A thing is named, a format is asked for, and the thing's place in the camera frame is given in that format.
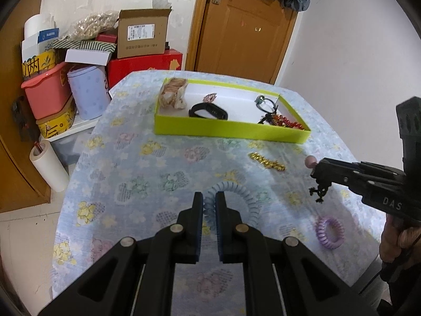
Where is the person's right hand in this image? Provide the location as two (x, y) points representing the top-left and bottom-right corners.
(378, 218), (421, 264)

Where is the yellow round tin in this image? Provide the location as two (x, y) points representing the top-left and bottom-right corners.
(36, 97), (78, 140)

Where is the pink plastic bin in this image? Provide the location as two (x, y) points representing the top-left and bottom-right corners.
(21, 61), (73, 120)

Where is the blue floral tablecloth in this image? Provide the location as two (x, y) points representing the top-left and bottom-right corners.
(52, 70), (385, 300)

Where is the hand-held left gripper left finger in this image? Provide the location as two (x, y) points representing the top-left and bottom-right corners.
(38, 191), (203, 316)

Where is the black clip with pink charm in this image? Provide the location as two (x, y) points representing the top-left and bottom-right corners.
(304, 156), (331, 205)

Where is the blue and white carton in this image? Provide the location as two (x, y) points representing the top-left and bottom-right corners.
(21, 28), (61, 63)

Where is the yellow-green box tray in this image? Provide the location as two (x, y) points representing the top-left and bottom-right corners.
(154, 77), (311, 144)

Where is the blue spiral hair tie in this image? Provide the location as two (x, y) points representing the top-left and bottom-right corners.
(202, 180), (259, 226)

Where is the large red box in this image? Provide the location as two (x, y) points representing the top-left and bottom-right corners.
(107, 49), (184, 89)

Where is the gold chain bracelet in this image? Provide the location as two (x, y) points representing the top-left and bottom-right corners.
(248, 152), (286, 172)

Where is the dark bead bracelet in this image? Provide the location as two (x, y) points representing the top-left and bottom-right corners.
(257, 112), (280, 126)

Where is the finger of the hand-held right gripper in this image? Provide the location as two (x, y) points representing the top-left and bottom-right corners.
(311, 171), (404, 193)
(316, 158), (404, 178)

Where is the white paper roll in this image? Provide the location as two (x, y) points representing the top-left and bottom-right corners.
(29, 140), (70, 193)

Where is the dark hanging ornament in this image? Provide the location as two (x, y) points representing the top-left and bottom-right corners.
(11, 96), (42, 142)

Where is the green striped box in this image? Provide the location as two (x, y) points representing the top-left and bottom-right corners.
(53, 38), (117, 50)

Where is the red bead bracelet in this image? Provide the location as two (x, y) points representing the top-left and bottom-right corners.
(274, 113), (305, 130)

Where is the black wristband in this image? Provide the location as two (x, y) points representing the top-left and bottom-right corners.
(188, 103), (229, 121)

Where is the purple spiral hair tie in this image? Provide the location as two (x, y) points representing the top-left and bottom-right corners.
(315, 215), (345, 249)

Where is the white cardboard box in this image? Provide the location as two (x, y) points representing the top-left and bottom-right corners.
(65, 49), (114, 66)

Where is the brown wooden door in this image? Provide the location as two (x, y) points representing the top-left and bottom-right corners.
(187, 0), (303, 84)

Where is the open cardboard box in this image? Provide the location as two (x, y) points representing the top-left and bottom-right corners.
(117, 8), (173, 59)

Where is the blue floral canister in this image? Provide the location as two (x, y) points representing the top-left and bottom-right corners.
(67, 65), (112, 121)

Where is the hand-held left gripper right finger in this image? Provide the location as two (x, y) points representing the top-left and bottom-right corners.
(214, 191), (379, 316)

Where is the white paper tube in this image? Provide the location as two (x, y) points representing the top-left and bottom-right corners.
(24, 14), (55, 42)

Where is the bag of beige pieces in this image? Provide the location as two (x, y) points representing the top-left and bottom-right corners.
(67, 11), (119, 40)

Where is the white plastic storage drawer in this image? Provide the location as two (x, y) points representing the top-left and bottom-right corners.
(49, 117), (99, 168)

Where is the yellow tin with black print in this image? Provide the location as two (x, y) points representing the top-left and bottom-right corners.
(21, 53), (56, 81)

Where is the brown wooden cabinet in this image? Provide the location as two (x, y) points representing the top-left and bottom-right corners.
(0, 16), (53, 214)

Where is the black hair tie grey bead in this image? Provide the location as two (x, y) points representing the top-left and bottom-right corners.
(255, 94), (279, 114)

